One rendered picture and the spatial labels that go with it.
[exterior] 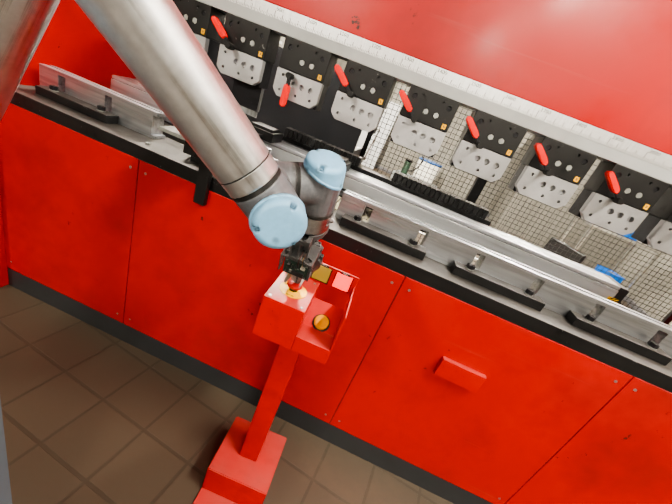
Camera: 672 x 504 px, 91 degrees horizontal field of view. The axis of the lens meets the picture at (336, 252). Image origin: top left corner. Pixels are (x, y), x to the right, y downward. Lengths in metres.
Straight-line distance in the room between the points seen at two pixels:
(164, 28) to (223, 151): 0.12
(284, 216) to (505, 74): 0.83
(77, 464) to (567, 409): 1.55
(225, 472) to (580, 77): 1.51
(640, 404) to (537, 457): 0.37
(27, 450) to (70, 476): 0.16
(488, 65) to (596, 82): 0.27
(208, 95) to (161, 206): 0.94
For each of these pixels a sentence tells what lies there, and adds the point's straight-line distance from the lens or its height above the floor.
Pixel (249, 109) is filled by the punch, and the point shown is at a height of 1.10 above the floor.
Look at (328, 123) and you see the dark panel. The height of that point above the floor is 1.11.
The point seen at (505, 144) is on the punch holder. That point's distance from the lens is 1.10.
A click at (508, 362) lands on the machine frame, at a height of 0.70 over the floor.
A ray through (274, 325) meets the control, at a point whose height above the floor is 0.71.
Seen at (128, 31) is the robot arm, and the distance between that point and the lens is 0.40.
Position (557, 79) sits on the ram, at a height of 1.47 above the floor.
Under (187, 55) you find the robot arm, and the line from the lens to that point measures 0.40.
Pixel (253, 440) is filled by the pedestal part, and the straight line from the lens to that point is 1.23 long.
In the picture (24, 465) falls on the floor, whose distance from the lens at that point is 1.47.
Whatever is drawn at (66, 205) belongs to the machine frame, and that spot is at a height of 0.53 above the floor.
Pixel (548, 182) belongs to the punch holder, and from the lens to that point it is 1.14.
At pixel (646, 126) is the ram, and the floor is 1.44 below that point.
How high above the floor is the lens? 1.24
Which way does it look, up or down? 24 degrees down
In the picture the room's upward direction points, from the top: 22 degrees clockwise
